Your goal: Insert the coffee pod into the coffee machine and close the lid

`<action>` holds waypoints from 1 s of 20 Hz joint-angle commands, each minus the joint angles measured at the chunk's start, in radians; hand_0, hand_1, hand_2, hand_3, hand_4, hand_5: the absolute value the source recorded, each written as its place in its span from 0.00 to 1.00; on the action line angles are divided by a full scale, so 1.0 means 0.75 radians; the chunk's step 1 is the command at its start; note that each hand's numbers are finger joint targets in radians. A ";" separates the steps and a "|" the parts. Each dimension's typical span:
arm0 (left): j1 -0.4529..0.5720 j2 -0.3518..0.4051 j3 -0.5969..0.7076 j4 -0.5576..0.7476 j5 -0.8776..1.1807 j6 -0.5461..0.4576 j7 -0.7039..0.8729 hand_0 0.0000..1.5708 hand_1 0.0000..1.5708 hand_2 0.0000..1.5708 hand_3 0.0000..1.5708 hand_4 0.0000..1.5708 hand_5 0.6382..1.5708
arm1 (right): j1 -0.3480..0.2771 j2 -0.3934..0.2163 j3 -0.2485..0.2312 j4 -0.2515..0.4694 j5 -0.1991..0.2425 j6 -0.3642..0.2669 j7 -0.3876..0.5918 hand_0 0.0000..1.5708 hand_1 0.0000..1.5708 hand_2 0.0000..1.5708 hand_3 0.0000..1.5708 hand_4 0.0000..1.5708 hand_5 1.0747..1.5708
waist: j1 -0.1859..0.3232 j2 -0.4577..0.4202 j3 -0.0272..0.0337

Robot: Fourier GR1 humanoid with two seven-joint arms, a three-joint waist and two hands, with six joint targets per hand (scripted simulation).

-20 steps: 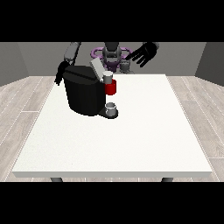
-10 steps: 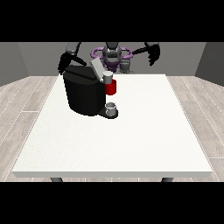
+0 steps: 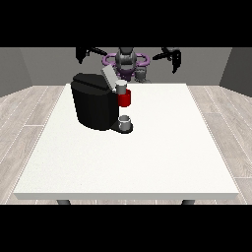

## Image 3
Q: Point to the small grey coffee pod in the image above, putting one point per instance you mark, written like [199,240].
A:
[121,87]

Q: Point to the small grey cup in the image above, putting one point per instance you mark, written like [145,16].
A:
[124,123]

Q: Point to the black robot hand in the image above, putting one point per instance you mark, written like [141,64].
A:
[81,52]
[174,55]

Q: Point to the dark table leg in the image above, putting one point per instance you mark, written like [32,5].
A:
[63,201]
[188,201]

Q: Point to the black coffee machine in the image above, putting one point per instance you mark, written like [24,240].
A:
[93,101]

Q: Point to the red pod holder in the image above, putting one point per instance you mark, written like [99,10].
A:
[124,98]

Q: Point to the pale grey machine lid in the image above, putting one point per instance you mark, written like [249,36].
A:
[109,76]

